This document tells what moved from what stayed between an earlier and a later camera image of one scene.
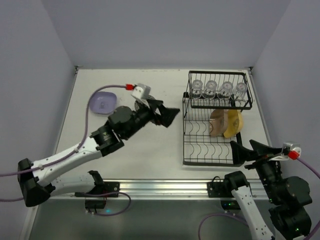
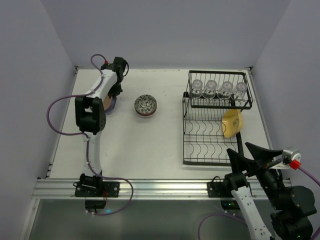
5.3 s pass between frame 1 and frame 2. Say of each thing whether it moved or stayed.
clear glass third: stayed
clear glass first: stayed
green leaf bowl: stayed
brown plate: moved
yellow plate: stayed
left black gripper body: moved
